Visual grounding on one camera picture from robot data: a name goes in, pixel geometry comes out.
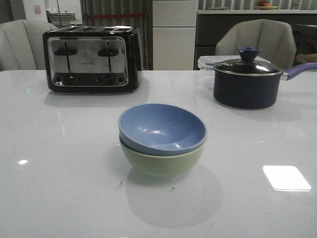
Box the dark kitchen counter cabinet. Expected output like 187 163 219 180
194 9 317 70

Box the woven basket at right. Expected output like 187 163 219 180
295 53 317 64

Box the fruit bowl on counter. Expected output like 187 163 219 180
255 0 278 10

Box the blue bowl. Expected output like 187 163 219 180
118 104 207 156

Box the glass pot lid blue knob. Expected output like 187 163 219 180
213 46 283 76

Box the dark blue saucepan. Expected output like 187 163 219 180
213 63 317 109

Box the clear plastic food container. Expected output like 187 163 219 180
198 55 271 71

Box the grey chair left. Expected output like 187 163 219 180
0 19 57 71

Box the white refrigerator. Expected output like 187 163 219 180
153 0 199 70

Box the grey chair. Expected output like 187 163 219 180
215 19 297 69
0 19 57 71

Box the grey chair right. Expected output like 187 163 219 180
215 19 297 69

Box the black and chrome toaster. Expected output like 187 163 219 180
43 26 143 93

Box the green bowl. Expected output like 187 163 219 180
119 139 205 178

